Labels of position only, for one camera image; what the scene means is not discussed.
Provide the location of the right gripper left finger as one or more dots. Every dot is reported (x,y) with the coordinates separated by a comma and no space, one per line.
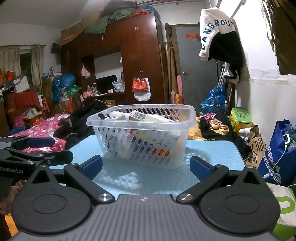
(80,176)

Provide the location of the grey door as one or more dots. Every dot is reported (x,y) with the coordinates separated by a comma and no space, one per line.
(198,77)

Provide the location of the orange white plastic bag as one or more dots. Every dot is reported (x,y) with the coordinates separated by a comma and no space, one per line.
(141,88)

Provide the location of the dark red wooden wardrobe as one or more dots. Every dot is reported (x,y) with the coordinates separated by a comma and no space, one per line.
(138,38)

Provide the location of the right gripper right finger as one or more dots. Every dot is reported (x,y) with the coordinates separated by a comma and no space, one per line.
(209,176)

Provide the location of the white black hanging jacket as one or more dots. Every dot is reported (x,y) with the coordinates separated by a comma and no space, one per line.
(220,41)

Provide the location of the green lidded box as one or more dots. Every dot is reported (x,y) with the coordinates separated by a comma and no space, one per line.
(240,119)

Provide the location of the blue shopping bag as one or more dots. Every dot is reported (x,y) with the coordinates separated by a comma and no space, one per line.
(278,162)

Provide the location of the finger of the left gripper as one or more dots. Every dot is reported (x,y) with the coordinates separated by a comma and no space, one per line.
(23,142)
(48,158)

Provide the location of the black clothes pile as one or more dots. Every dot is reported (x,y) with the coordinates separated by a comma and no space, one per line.
(73,129)

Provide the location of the orange white medicine box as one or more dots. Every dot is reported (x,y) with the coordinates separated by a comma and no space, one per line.
(151,139)

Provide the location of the white green paper bag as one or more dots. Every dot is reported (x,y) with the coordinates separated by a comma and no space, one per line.
(285,227)

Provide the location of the person's left hand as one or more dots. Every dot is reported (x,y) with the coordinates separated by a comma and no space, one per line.
(6,202)

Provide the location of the blue garbage bag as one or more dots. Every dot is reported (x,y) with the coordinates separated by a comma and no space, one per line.
(215,101)

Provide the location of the clear plastic basket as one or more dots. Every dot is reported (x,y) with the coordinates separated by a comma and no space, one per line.
(111,127)

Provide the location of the pink floral blanket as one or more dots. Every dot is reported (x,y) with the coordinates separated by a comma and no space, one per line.
(45,129)

